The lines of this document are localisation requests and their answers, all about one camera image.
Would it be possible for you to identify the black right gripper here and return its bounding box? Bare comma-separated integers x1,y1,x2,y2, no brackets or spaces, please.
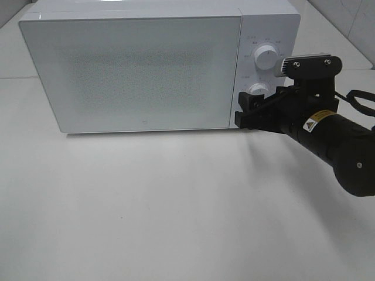
234,86,339,138

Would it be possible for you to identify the white microwave knob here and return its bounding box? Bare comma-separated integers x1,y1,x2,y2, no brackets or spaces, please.
246,83,271,97
253,42,279,70

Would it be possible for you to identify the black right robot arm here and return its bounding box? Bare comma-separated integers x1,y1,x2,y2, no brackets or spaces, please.
235,86,374,197

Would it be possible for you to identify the white microwave oven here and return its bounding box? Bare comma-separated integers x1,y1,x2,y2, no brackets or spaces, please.
18,1,301,129

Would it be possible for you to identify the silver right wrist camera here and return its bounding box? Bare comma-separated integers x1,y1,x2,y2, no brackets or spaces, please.
273,53,343,80

